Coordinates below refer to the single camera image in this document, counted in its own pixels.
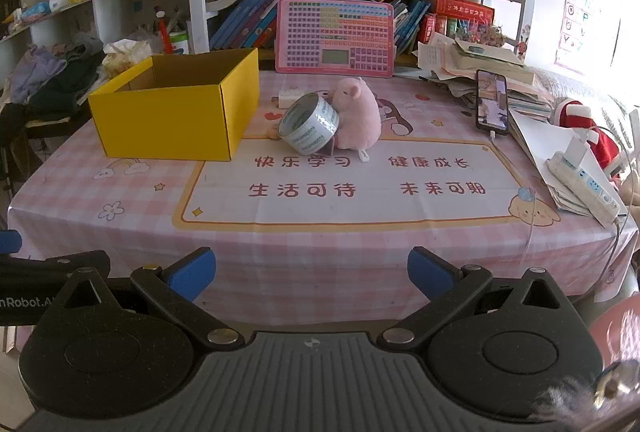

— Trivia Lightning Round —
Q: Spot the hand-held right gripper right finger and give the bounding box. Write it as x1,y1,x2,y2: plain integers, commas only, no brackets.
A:
377,247,573,352

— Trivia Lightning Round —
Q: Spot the pile of clothes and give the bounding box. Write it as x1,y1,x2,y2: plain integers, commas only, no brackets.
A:
0,32,108,123

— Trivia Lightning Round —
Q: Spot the yellow cardboard box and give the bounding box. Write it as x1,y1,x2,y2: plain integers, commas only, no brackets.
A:
88,47,261,162

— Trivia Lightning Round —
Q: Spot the row of blue books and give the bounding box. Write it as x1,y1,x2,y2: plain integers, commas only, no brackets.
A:
209,0,431,58

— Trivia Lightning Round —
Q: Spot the floral tissue pack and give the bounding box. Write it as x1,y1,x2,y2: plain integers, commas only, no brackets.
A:
102,39,153,78

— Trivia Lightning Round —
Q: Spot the pink plush toy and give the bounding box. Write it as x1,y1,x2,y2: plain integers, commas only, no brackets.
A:
330,77,383,150

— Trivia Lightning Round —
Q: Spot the alphabet wall poster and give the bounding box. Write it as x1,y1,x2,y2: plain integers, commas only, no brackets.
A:
554,0,626,75

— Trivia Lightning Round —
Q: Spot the black smartphone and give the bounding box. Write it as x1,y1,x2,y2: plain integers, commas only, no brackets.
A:
475,69,511,135

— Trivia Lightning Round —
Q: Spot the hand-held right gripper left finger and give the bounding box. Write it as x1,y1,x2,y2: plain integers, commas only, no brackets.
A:
49,247,246,353

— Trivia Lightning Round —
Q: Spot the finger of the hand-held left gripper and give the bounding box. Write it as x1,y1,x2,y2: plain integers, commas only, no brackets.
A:
0,250,112,280
0,228,23,257

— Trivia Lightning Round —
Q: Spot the clear tape roll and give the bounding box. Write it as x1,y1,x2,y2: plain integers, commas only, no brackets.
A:
277,93,342,156

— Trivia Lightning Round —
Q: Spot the pink learning tablet toy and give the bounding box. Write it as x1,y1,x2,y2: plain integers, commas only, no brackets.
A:
275,0,396,77

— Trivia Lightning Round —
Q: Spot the pile of books and papers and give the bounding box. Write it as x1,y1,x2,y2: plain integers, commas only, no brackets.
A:
417,32,556,123

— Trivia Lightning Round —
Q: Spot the white power strip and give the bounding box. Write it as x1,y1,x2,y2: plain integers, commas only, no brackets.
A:
546,151,621,228

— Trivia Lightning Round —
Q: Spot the red boxed book set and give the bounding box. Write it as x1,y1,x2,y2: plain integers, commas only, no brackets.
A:
417,0,496,45

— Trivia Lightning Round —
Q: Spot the white plug adapter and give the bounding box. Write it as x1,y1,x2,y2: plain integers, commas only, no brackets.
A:
562,134,588,168

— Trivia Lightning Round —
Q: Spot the blue tissue pack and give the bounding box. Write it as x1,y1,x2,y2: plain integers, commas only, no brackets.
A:
20,2,51,24

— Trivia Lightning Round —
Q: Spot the green and white pen cup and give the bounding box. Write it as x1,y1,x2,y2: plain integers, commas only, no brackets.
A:
152,4,191,55

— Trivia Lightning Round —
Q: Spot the red and white plush cloth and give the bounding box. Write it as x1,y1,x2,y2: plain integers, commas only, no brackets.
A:
552,98,621,173

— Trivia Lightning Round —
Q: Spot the stack of white papers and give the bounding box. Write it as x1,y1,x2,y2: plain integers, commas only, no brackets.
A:
507,112,596,217

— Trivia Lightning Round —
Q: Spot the fluffy clothing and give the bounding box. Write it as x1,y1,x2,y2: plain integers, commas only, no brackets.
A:
530,359,640,432

